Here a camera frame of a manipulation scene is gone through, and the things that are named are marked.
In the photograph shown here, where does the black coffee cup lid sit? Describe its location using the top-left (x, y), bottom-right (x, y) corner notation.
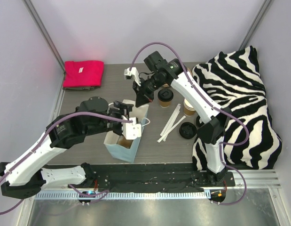
top-left (157, 88), bottom-right (173, 102)

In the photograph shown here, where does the light blue paper bag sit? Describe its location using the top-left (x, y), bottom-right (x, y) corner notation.
top-left (104, 104), bottom-right (150, 163)

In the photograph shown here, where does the brown cardboard cup carrier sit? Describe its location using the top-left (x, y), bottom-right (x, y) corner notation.
top-left (163, 68), bottom-right (192, 88)

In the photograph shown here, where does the brown paper coffee cup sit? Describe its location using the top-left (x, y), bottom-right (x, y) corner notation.
top-left (159, 99), bottom-right (172, 108)

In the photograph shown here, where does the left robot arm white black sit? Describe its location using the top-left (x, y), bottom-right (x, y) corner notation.
top-left (0, 97), bottom-right (134, 200)

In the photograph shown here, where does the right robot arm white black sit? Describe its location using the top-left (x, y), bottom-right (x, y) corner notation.
top-left (126, 51), bottom-right (230, 186)

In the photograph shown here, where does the white wrapped straw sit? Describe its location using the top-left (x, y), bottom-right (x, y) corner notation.
top-left (157, 115), bottom-right (186, 143)
top-left (161, 107), bottom-right (181, 139)
top-left (159, 103), bottom-right (181, 137)

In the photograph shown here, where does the stack of paper cups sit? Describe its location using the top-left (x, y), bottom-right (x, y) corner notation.
top-left (183, 99), bottom-right (196, 116)

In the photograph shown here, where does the olive cloth under red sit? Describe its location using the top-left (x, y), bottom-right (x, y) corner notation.
top-left (63, 86), bottom-right (99, 91)

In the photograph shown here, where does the stack of black lids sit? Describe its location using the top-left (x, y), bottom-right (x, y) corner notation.
top-left (179, 122), bottom-right (197, 139)

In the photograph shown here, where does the red folded cloth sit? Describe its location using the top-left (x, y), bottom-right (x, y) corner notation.
top-left (63, 60), bottom-right (104, 88)

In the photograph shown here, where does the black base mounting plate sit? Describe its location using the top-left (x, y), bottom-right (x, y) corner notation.
top-left (67, 163), bottom-right (236, 193)

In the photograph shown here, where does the zebra pattern blanket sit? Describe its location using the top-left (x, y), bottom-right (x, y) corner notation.
top-left (192, 46), bottom-right (283, 170)

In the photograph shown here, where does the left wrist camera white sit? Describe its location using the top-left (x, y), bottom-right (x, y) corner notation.
top-left (122, 117), bottom-right (142, 140)

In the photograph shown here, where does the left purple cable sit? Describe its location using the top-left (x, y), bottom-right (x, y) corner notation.
top-left (0, 112), bottom-right (134, 215)

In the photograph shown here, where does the purple cable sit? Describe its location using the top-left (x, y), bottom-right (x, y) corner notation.
top-left (131, 42), bottom-right (250, 207)
top-left (0, 112), bottom-right (134, 215)

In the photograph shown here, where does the white slotted cable duct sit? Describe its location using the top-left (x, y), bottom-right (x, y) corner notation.
top-left (34, 190), bottom-right (211, 200)

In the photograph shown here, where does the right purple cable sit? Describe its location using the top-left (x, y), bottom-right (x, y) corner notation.
top-left (131, 42), bottom-right (250, 207)

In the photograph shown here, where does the aluminium frame rail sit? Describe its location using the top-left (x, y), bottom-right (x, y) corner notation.
top-left (232, 169), bottom-right (283, 189)

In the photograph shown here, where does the left corner metal post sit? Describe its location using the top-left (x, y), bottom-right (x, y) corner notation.
top-left (22, 0), bottom-right (65, 71)

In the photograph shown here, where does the corner metal post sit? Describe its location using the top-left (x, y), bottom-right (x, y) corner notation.
top-left (238, 0), bottom-right (274, 50)
top-left (22, 0), bottom-right (65, 71)

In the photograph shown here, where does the right corner metal post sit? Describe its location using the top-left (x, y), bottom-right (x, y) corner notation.
top-left (238, 0), bottom-right (274, 50)

